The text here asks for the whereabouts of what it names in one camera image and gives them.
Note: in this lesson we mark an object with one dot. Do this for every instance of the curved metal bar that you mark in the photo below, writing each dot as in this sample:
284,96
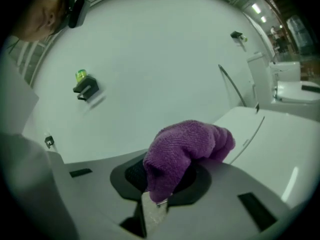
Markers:
232,84

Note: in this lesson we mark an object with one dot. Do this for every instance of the black head-worn camera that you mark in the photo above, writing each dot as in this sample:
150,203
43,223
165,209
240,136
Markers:
78,12

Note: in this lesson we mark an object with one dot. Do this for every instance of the white toilet tank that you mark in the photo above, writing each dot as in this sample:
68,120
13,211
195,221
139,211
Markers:
257,79

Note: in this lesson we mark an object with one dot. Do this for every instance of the person's face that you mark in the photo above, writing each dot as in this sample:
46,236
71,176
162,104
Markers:
37,19

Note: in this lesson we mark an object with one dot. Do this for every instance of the small black wall hook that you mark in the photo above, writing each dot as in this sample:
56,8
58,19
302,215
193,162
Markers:
49,141

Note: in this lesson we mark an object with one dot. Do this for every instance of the person's white shirt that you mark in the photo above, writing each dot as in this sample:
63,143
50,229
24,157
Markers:
30,174

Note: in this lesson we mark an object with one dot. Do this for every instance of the purple wiping cloth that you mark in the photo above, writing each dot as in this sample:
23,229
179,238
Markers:
180,149

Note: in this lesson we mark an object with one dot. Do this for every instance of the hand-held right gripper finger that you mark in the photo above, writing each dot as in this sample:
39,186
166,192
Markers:
152,214

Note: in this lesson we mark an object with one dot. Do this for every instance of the green bottle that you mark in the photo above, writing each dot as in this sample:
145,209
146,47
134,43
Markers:
245,38
81,75

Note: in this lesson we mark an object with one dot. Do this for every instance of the rectangular ceiling light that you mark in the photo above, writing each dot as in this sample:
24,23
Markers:
263,19
255,8

